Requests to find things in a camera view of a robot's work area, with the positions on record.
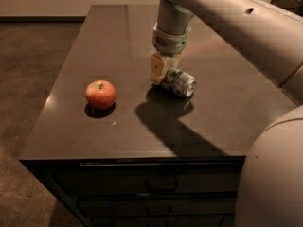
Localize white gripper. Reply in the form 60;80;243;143
151;24;191;85

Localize silver green 7up can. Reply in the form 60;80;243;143
161;68;196;98

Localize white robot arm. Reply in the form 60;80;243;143
151;0;303;227

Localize red apple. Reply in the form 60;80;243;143
85;80;116;110

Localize dark cabinet drawers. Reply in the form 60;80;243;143
21;157;243;227

